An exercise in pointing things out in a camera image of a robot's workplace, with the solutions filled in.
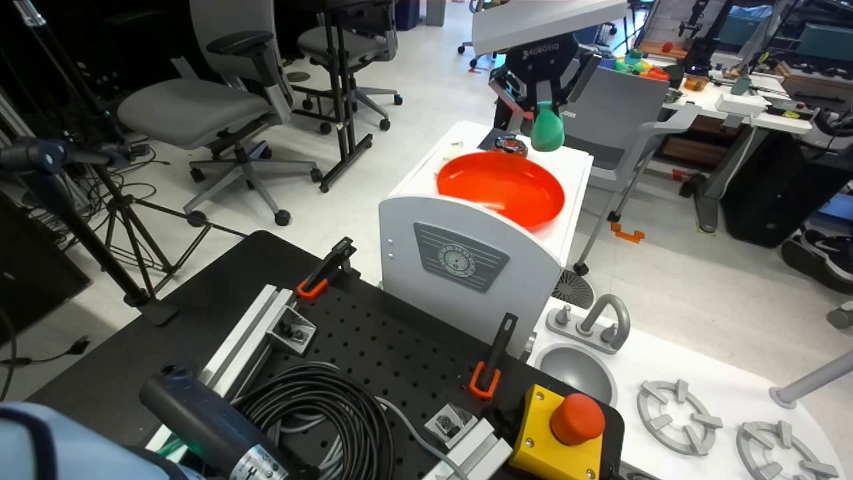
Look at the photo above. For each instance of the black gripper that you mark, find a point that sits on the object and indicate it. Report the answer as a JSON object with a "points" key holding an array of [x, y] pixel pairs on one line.
{"points": [[546, 61]]}

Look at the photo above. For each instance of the green round plush toy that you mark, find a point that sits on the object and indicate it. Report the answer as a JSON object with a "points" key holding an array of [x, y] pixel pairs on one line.
{"points": [[546, 129]]}

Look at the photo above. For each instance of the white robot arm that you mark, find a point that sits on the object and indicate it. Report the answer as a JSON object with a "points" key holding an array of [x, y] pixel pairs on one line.
{"points": [[542, 22]]}

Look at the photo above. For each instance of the colourful toy pile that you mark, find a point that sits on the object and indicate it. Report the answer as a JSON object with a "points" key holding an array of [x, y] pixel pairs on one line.
{"points": [[640, 66]]}

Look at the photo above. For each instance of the white toy kitchen cabinet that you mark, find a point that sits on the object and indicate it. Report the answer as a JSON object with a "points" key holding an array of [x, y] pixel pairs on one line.
{"points": [[428, 294]]}

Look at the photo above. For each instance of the office chair green seat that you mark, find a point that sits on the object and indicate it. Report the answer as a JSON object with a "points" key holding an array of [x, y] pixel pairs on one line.
{"points": [[468, 48]]}

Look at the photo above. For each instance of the orange plastic bowl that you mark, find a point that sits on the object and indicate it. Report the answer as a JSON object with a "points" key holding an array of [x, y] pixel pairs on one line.
{"points": [[501, 189]]}

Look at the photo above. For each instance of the small orange floor tape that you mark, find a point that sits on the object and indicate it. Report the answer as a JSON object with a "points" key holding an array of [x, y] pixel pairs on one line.
{"points": [[628, 232]]}

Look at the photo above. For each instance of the white work table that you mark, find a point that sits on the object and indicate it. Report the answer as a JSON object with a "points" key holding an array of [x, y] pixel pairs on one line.
{"points": [[754, 101]]}

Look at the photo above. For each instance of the black desk leg stand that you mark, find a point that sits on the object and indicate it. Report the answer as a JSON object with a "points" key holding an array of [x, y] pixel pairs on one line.
{"points": [[341, 133]]}

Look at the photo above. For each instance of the grey padded office chair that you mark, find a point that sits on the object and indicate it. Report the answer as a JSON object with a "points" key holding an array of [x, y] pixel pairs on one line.
{"points": [[341, 42]]}

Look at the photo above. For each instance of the black computer tower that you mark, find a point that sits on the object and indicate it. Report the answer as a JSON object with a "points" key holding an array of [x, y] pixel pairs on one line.
{"points": [[774, 189]]}

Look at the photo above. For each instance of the yellow emergency stop button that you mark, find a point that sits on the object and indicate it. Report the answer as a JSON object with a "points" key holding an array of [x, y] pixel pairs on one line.
{"points": [[542, 441]]}

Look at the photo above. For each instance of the grey mesh office chair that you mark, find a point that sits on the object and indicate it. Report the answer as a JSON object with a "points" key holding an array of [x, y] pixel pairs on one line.
{"points": [[187, 106]]}

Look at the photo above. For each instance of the aluminium extrusion bar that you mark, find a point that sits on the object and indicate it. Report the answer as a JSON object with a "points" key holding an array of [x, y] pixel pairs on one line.
{"points": [[244, 341], [471, 454]]}

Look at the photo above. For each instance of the grey metal pole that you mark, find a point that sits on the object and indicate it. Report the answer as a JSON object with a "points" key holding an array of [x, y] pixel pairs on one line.
{"points": [[813, 382]]}

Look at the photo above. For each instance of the dark blue cylinder device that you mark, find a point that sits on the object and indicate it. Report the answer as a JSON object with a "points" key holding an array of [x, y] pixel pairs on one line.
{"points": [[203, 422]]}

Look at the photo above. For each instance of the black camera tripod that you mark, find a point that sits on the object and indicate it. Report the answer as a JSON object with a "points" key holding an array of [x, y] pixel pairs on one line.
{"points": [[124, 222]]}

